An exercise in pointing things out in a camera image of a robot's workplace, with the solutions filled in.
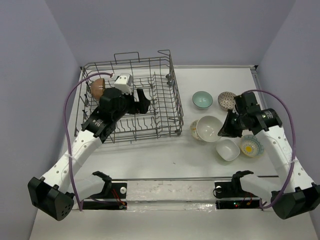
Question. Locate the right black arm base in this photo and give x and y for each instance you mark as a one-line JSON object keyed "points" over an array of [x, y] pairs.
{"points": [[230, 195]]}

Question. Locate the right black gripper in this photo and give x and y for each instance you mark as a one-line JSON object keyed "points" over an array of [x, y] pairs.
{"points": [[226, 130]]}

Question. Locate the floral leaf patterned bowl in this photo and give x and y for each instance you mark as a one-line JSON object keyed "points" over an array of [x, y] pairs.
{"points": [[193, 130]]}

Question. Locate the light teal bowl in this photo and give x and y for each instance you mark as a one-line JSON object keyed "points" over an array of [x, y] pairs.
{"points": [[202, 100]]}

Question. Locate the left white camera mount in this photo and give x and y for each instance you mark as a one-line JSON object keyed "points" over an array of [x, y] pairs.
{"points": [[123, 82]]}

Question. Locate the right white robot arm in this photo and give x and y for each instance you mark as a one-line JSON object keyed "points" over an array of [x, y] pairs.
{"points": [[298, 193]]}

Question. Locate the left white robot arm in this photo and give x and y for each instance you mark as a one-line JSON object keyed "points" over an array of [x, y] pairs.
{"points": [[56, 191]]}

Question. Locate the white round bowl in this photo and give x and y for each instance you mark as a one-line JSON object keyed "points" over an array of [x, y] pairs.
{"points": [[207, 129]]}

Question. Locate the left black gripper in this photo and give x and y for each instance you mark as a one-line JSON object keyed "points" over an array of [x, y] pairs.
{"points": [[142, 105]]}

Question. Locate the dark geometric patterned bowl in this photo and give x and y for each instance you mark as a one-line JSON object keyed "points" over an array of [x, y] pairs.
{"points": [[226, 100]]}

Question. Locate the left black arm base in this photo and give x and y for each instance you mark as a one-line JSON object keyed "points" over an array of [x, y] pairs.
{"points": [[111, 194]]}

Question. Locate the brown wooden bowl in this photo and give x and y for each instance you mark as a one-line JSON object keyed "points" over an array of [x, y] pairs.
{"points": [[97, 88]]}

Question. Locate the yellow sun patterned bowl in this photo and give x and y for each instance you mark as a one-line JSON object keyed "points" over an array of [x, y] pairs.
{"points": [[251, 146]]}

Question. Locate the grey wire dish rack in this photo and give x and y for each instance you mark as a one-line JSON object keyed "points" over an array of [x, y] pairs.
{"points": [[156, 76]]}

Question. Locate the white square bowl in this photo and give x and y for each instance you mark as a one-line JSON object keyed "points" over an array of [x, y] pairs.
{"points": [[227, 150]]}

